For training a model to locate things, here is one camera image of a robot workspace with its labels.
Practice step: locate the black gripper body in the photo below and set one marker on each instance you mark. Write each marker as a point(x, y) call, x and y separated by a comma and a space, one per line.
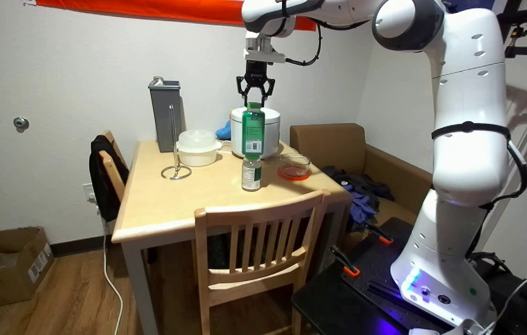
point(255, 74)

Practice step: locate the tall green bottle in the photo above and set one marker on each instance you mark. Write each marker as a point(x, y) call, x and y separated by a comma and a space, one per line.
point(252, 132)

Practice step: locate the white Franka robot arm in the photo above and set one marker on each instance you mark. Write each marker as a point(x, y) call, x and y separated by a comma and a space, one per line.
point(468, 149)

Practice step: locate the small bottle with green cap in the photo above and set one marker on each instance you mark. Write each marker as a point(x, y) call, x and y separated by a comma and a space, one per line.
point(252, 177)

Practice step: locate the blue plastic bag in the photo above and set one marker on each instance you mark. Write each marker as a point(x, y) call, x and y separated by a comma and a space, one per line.
point(224, 130)

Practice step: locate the white plastic lidded container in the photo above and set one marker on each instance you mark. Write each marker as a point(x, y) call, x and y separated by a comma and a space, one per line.
point(198, 149)

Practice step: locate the gray plastic bin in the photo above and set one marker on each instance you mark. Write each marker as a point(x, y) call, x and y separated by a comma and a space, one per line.
point(166, 117)

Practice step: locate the glass bowl with orange bottom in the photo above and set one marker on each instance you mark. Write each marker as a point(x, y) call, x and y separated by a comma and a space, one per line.
point(293, 171)

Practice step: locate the light wooden table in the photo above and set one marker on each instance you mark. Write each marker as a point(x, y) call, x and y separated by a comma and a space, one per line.
point(157, 197)

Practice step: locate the purple blue clothes pile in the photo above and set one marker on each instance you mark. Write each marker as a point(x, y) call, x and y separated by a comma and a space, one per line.
point(362, 192)

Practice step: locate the large open cardboard box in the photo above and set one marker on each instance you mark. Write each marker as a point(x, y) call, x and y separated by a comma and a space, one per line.
point(393, 173)

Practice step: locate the wooden chair with jacket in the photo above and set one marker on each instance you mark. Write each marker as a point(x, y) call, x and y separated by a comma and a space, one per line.
point(103, 179)
point(114, 169)

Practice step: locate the wooden slatted chair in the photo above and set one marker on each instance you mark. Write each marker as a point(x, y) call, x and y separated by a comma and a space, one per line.
point(263, 272)

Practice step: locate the orange black clamp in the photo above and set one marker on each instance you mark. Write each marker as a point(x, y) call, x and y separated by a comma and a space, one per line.
point(350, 270)

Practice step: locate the black tripod stand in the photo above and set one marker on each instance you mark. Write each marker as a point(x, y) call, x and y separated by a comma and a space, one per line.
point(520, 19)

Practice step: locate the small cardboard box with label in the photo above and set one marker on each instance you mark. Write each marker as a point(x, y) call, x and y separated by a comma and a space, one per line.
point(2, 272)

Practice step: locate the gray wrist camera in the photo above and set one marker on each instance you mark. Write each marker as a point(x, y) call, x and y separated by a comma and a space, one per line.
point(265, 48)

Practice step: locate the red wall banner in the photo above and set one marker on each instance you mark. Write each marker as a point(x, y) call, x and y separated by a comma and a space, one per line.
point(151, 9)

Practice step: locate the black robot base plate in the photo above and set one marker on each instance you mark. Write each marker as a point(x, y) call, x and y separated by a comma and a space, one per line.
point(337, 307)

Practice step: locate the round metal wall knob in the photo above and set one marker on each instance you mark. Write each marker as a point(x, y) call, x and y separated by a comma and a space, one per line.
point(21, 123)

